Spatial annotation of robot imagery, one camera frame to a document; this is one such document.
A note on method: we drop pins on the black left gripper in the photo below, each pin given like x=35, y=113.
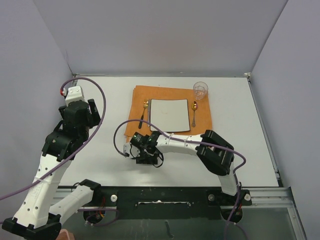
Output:
x=93, y=115

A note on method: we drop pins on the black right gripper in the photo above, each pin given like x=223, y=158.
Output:
x=141, y=158

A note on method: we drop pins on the white square plate black rim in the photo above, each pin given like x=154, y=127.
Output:
x=171, y=116

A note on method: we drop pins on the gold spoon dark handle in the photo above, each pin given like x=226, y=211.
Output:
x=145, y=107

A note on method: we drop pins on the orange cloth napkin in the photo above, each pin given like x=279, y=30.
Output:
x=203, y=117

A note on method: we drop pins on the iridescent ornate teaspoon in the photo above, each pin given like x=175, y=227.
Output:
x=194, y=108

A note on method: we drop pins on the clear drinking glass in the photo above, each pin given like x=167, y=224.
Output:
x=200, y=90

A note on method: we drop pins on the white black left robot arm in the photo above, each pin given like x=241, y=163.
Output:
x=37, y=218

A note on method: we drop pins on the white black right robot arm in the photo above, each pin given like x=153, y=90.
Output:
x=214, y=152

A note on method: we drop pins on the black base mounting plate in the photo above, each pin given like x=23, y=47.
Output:
x=166, y=203

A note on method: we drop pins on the pink plastic bin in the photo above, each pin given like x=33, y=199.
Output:
x=65, y=235

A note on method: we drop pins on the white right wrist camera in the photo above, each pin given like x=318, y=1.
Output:
x=127, y=150

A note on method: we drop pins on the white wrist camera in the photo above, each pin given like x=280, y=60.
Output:
x=73, y=94
x=127, y=150

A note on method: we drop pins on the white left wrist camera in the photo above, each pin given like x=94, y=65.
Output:
x=73, y=94

